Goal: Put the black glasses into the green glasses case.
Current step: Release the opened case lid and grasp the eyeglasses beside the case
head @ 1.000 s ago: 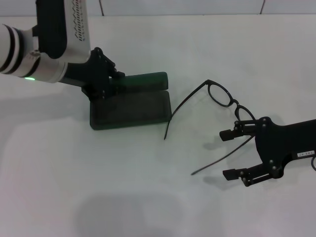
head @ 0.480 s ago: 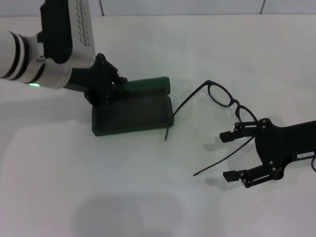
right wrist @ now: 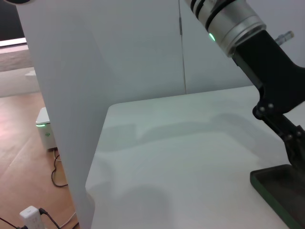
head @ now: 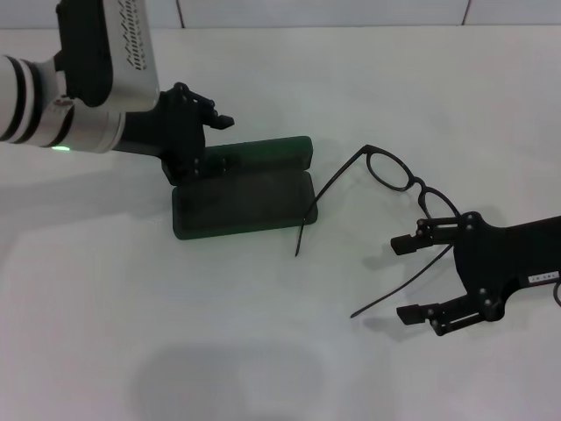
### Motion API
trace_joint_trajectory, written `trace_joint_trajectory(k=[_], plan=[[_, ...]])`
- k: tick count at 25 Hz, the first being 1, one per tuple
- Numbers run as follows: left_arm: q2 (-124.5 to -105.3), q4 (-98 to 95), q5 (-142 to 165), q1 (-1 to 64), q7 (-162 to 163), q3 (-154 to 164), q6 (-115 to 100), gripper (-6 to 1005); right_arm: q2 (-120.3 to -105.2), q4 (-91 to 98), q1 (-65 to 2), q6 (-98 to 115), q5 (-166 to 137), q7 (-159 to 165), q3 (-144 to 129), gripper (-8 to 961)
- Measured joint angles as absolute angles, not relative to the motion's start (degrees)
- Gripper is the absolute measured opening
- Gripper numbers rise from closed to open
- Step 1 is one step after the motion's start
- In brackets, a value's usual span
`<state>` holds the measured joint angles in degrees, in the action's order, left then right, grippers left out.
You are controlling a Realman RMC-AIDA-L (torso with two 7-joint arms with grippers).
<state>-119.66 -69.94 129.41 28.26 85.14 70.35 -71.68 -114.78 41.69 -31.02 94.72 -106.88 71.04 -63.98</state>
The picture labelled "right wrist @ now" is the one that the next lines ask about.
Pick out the black floor cable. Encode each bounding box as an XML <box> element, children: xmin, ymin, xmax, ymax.
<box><xmin>51</xmin><ymin>149</ymin><xmax>70</xmax><ymax>188</ymax></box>

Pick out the white power strip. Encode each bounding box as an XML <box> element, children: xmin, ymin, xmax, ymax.
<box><xmin>19</xmin><ymin>205</ymin><xmax>46</xmax><ymax>229</ymax></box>

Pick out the green glasses case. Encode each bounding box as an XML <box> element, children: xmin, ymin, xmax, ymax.
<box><xmin>249</xmin><ymin>164</ymin><xmax>305</xmax><ymax>229</ymax></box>

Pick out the white floor cable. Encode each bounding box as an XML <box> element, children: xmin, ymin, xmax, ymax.
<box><xmin>59</xmin><ymin>211</ymin><xmax>78</xmax><ymax>228</ymax></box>

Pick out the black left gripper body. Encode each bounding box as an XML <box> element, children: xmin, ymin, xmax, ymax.
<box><xmin>232</xmin><ymin>30</ymin><xmax>305</xmax><ymax>120</ymax></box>

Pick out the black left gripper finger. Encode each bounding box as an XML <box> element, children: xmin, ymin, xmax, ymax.
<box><xmin>258</xmin><ymin>114</ymin><xmax>305</xmax><ymax>172</ymax></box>

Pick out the white box device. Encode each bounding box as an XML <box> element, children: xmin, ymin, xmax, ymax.
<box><xmin>35</xmin><ymin>107</ymin><xmax>58</xmax><ymax>152</ymax></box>

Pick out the black plugged cable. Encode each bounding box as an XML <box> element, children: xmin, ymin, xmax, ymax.
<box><xmin>0</xmin><ymin>216</ymin><xmax>24</xmax><ymax>229</ymax></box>
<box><xmin>39</xmin><ymin>207</ymin><xmax>60</xmax><ymax>229</ymax></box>

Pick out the silver plug stub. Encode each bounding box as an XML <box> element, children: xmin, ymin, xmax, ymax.
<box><xmin>276</xmin><ymin>30</ymin><xmax>295</xmax><ymax>45</ymax></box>

